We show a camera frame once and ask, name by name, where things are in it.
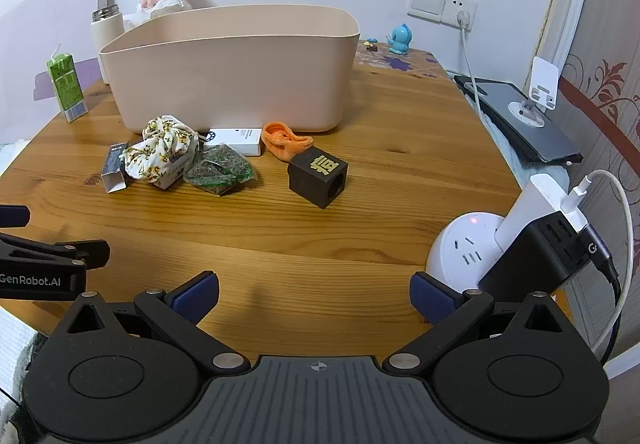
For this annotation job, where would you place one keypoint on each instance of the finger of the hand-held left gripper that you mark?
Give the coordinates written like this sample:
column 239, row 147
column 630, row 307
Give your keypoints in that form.
column 14, row 216
column 75, row 254

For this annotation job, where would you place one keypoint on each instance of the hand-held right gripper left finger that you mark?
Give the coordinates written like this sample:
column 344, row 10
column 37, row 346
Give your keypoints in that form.
column 197, row 298

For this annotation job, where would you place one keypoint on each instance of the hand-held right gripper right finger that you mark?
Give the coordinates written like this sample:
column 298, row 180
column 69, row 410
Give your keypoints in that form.
column 430, row 298

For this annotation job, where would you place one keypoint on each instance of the patterned snack packets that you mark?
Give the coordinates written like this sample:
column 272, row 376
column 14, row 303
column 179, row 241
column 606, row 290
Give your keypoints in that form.
column 114, row 167

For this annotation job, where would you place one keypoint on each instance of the green foil packet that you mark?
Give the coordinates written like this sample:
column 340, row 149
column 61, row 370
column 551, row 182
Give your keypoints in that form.
column 220, row 169

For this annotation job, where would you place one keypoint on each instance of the small white box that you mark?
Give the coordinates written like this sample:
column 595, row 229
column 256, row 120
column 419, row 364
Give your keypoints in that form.
column 240, row 142

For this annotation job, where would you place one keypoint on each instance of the dark brown cube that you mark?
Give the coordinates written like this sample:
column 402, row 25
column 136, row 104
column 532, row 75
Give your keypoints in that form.
column 312, row 177

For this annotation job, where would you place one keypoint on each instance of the orange rubber ear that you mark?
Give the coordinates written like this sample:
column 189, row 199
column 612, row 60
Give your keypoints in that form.
column 285, row 142

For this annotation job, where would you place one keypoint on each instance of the beige plastic storage bin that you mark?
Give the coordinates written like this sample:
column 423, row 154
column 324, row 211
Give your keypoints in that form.
column 225, row 79

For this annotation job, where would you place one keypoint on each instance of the round white power strip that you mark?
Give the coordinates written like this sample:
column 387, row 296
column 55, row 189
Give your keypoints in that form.
column 460, row 249

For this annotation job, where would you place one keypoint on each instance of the black charger block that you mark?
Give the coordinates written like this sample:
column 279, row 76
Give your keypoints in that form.
column 535, row 254

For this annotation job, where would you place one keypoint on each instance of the green drink carton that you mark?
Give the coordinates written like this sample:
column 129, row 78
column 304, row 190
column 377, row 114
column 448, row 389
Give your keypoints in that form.
column 67, row 84

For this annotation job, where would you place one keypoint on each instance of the white charger block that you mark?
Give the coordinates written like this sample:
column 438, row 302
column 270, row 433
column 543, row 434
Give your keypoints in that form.
column 540, row 199

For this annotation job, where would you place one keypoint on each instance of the dark grey laptop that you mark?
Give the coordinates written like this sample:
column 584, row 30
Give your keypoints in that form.
column 535, row 134

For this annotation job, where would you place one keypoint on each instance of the white thermos bottle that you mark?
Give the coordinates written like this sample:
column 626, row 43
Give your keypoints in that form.
column 106, row 32

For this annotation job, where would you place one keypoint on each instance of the purple floral table mat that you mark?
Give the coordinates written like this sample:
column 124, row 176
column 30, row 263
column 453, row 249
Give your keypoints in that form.
column 400, row 62

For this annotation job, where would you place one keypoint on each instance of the white phone stand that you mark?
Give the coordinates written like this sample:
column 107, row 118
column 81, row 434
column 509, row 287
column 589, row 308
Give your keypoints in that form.
column 542, row 79

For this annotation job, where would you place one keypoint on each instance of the blue toy figure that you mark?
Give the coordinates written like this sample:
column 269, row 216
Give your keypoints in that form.
column 400, row 39

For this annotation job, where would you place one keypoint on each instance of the white wall switch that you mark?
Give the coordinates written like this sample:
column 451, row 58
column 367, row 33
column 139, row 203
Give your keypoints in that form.
column 425, row 1

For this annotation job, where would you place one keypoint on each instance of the white wall socket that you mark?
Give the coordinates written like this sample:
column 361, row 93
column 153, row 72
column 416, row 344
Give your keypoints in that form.
column 457, row 2

